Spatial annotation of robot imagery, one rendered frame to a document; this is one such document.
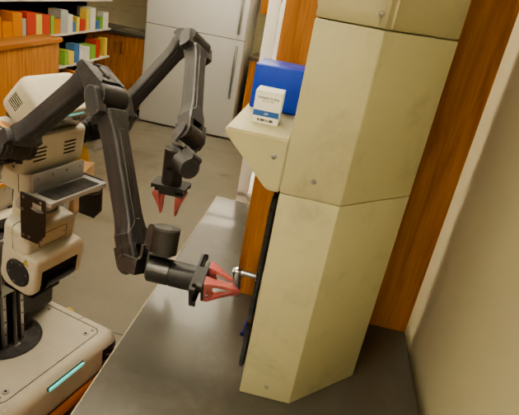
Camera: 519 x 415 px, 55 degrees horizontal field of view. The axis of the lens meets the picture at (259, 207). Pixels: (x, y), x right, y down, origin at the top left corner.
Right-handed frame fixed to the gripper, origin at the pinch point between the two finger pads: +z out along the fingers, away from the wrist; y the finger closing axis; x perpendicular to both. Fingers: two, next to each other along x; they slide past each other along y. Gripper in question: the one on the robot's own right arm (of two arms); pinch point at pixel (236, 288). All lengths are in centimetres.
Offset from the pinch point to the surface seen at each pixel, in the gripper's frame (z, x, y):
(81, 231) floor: -135, 178, 144
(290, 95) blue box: 2.8, -33.5, 25.2
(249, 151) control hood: -1.1, -33.2, 5.0
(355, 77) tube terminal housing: 14, -48, 11
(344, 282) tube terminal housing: 21.4, -8.8, 1.1
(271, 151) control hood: 2.8, -34.0, 5.3
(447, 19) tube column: 27, -54, 25
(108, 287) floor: -90, 158, 93
